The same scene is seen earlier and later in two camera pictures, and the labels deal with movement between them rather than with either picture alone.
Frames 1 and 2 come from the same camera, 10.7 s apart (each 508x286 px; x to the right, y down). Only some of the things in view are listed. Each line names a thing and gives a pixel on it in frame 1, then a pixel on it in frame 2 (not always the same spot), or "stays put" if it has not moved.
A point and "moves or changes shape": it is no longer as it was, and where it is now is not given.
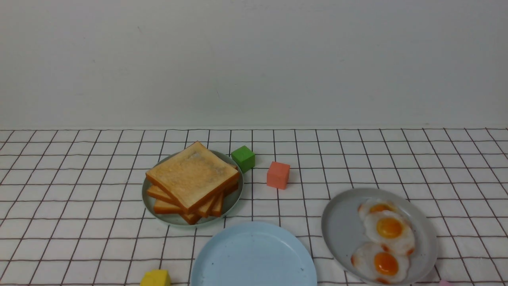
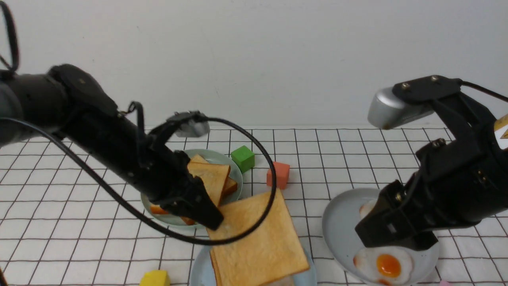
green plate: (230, 198) stays put
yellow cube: (156, 277) stays put
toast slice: (201, 210) moves or changes shape
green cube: (244, 157) stays put
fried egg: (371, 206) stays put
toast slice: (193, 175) to (218, 256)
